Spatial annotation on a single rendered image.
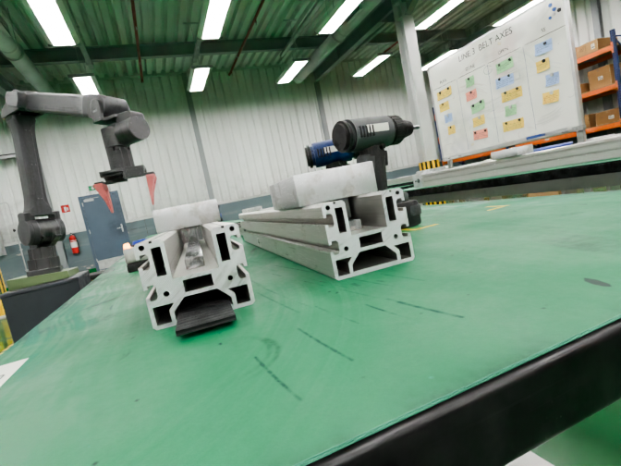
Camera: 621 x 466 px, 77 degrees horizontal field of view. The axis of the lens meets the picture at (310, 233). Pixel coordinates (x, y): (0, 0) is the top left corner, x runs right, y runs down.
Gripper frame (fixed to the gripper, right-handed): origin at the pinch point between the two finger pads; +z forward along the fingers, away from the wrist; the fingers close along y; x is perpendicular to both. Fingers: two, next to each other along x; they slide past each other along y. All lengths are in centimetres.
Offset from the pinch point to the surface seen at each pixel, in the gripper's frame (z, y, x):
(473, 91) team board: -58, 286, 201
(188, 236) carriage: 9.7, 12.2, -34.2
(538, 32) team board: -79, 292, 131
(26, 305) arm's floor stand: 20.6, -36.9, 22.6
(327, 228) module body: 11, 27, -68
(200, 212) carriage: 5.9, 15.2, -35.9
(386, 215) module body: 11, 34, -68
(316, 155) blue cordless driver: -1.8, 44.0, -20.0
